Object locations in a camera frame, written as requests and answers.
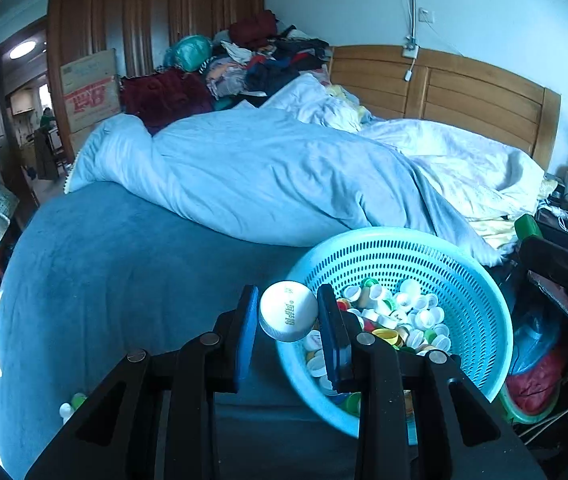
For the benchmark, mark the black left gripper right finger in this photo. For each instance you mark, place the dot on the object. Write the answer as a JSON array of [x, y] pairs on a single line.
[[421, 417]]

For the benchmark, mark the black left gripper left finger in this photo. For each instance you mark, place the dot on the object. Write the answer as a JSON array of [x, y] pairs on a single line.
[[153, 416]]

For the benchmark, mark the white printed bottle cap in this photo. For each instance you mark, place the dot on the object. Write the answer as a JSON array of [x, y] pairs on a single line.
[[287, 311]]

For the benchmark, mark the green bottle cap on blanket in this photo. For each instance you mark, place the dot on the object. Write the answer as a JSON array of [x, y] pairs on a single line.
[[77, 400]]

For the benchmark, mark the light blue perforated basket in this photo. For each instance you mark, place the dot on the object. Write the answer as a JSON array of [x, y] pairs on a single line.
[[476, 326]]

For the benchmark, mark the green basin with red bag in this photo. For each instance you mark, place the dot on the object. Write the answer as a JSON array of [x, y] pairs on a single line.
[[532, 384]]

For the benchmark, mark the blue fleece blanket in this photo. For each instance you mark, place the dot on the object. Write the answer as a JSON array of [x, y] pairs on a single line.
[[99, 273]]

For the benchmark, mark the light blue duvet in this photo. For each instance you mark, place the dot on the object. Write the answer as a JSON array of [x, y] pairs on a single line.
[[305, 166]]

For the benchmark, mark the wooden headboard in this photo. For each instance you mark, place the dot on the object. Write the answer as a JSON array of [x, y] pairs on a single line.
[[454, 90]]

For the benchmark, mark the cardboard box red print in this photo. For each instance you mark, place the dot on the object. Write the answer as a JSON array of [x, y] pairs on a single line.
[[90, 89]]

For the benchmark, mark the pile of clothes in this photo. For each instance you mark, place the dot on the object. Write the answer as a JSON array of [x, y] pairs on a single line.
[[249, 61]]

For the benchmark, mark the brown wooden wardrobe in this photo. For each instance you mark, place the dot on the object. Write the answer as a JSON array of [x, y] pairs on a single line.
[[139, 32]]

